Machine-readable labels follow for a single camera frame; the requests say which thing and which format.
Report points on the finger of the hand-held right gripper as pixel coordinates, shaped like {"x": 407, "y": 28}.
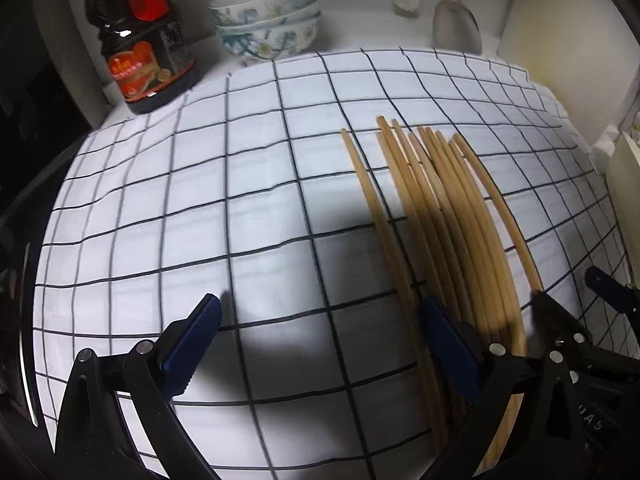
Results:
{"x": 550, "y": 310}
{"x": 607, "y": 287}

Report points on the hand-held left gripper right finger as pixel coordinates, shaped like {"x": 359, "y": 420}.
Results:
{"x": 450, "y": 350}

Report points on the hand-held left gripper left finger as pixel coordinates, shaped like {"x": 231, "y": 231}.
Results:
{"x": 192, "y": 345}

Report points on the pile of wooden chopsticks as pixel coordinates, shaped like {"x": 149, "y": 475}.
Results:
{"x": 450, "y": 220}

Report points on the wooden chopstick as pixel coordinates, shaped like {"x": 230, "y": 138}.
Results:
{"x": 380, "y": 225}

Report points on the cream plastic container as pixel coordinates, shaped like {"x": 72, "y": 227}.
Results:
{"x": 625, "y": 200}

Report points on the white black checkered cloth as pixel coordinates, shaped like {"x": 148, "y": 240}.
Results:
{"x": 200, "y": 185}

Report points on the cream cutting board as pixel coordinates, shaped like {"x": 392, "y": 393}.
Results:
{"x": 560, "y": 35}

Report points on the dark soy sauce bottle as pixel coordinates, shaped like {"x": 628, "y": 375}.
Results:
{"x": 150, "y": 60}

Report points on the metal spatula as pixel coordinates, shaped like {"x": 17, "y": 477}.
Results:
{"x": 455, "y": 25}

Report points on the floral ceramic bowl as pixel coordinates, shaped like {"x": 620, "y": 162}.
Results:
{"x": 260, "y": 7}
{"x": 270, "y": 47}
{"x": 295, "y": 16}

